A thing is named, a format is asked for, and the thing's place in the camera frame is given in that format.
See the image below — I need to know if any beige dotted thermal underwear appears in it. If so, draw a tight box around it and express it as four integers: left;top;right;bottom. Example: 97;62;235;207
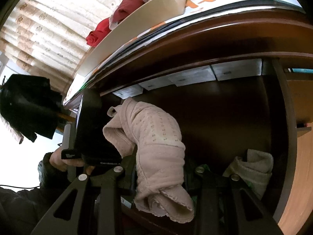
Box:
102;98;195;223

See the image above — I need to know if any dark red underwear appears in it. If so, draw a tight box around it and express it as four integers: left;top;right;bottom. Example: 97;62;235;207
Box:
109;0;144;24

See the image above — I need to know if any bright red underwear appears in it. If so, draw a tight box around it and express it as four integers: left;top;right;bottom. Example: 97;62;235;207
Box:
85;18;111;47

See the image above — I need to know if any pale pink bra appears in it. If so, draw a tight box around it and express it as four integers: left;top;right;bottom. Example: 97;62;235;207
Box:
109;14;119;30

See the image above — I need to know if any open wooden drawer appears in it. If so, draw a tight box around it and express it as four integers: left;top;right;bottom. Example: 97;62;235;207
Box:
101;58;296;221

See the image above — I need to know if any person's left hand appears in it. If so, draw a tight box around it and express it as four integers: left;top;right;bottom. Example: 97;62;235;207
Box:
49;147;94;175

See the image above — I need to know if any grey folded sock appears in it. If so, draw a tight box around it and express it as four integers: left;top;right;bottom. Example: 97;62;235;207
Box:
223;149;274;199

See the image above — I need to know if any grey storage box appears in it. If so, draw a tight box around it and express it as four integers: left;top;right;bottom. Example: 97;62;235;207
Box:
211;58;262;81
113;84;143;100
139;76;174;91
167;65;216;87

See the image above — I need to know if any black coat on rack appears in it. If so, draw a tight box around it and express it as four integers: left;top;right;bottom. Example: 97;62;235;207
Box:
1;74;62;142

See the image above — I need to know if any cream floral curtain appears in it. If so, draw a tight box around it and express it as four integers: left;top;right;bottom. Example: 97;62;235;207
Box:
1;0;122;94

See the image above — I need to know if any shallow gold cardboard tray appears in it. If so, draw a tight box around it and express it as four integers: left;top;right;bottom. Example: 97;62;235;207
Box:
77;0;186;76

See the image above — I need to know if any dark wooden dresser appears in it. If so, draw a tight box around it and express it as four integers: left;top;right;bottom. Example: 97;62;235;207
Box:
63;7;313;133

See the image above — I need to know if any white orange-print table cover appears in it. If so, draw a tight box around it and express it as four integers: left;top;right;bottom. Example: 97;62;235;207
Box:
63;0;303;105

